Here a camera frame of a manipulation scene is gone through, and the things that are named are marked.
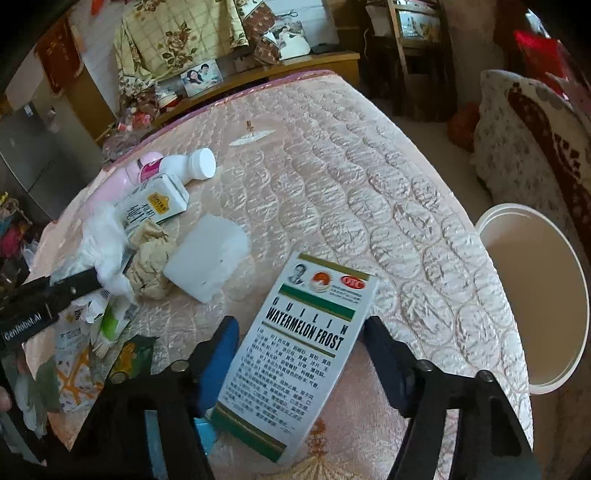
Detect white tissue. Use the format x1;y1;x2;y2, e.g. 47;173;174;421
50;202;135;301

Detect white milk carton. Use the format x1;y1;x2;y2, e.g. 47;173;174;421
116;173;189;231

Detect Watermelon Frost medicine box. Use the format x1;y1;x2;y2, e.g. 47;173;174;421
211;252;378;463

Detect cream trash bucket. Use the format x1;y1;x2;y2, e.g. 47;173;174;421
476;203;590;395

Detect pink plastic bottle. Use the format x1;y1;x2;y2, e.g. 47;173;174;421
83;152;163;217

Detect crumpled beige paper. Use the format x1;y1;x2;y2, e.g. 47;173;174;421
125;220;177;300

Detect grey refrigerator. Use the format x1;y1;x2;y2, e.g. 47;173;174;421
1;102;102;224

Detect white pill bottle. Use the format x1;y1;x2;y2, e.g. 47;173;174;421
138;148;216;185

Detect pink quilted table cover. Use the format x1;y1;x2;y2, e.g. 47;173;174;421
26;73;533;479

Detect framed photo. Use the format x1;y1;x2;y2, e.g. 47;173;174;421
180;60;222;97

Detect floral yellow cloth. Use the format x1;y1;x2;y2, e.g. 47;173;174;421
113;0;249;97

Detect floral patterned sofa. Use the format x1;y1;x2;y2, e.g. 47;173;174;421
473;70;590;275

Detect wooden low cabinet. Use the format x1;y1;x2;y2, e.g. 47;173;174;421
153;51;361;129

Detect red cushion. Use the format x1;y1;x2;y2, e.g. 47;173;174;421
513;30;564;96

